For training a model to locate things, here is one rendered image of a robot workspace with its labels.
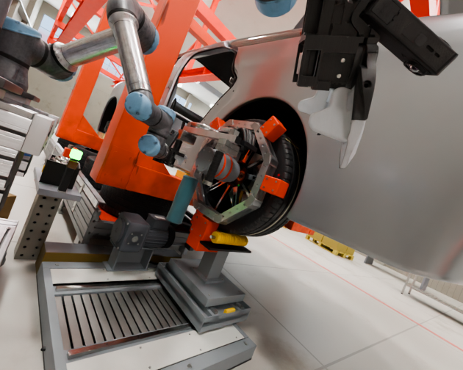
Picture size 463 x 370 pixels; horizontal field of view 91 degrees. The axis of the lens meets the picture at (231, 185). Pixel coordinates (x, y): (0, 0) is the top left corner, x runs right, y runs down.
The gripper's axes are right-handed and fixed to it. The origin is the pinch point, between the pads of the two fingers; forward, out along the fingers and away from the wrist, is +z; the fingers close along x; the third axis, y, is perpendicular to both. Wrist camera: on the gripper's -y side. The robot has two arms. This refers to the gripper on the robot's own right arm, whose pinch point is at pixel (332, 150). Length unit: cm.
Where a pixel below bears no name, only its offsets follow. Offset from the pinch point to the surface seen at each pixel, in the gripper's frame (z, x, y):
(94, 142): 86, -212, 216
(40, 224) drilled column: 70, -46, 122
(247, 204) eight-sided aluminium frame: 46, -53, 14
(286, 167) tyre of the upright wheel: 30, -65, -3
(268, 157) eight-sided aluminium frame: 26, -63, 6
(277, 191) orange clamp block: 36, -50, 1
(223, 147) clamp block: 19, -52, 25
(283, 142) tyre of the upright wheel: 22, -74, 0
